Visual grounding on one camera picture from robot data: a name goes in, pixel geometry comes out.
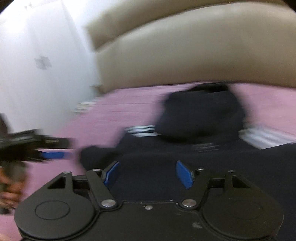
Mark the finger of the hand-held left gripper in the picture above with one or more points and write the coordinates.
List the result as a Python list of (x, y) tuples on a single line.
[(54, 154), (59, 141)]

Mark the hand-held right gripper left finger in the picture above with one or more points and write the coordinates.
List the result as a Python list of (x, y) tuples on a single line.
[(110, 174)]

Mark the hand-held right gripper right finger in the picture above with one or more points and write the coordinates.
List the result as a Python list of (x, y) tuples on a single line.
[(185, 174)]

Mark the navy blue garment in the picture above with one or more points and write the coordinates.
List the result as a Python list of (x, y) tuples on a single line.
[(198, 115)]

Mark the person's left hand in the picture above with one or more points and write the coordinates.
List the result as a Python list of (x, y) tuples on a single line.
[(10, 192)]

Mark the pink quilted bed blanket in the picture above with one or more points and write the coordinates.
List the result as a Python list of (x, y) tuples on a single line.
[(115, 111)]

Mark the beige padded headboard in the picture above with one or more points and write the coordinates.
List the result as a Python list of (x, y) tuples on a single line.
[(185, 58)]

